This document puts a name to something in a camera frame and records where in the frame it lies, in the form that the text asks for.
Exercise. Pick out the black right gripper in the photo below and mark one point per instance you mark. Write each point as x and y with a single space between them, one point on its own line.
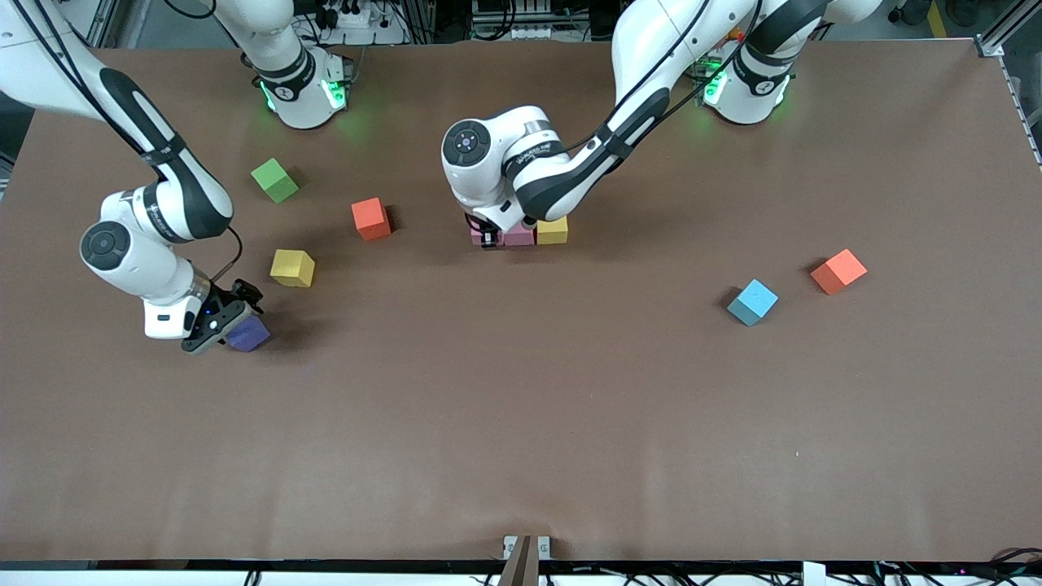
230 300

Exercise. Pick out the pink foam cube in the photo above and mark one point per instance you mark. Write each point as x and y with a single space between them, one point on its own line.
475 236
519 238

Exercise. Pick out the purple foam cube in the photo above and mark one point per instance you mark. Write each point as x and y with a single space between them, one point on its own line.
251 335

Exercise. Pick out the yellow foam cube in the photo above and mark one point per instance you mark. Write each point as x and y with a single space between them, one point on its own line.
291 268
553 232

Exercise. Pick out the cyan foam cube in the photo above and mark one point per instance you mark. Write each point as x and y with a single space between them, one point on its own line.
752 302

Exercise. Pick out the orange foam cube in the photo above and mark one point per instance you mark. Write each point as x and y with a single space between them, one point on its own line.
371 218
838 271

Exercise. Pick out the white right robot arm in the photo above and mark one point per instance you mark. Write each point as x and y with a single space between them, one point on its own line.
146 212

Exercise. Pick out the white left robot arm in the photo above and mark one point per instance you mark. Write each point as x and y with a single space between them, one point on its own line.
537 163

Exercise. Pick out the green foam cube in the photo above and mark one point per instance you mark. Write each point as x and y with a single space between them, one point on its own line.
275 181

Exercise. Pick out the white rack equipment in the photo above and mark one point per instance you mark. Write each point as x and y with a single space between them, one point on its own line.
513 20

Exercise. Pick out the white power strip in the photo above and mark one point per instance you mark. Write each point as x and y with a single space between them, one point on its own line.
350 16

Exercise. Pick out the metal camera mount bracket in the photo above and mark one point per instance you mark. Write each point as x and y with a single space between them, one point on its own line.
527 549

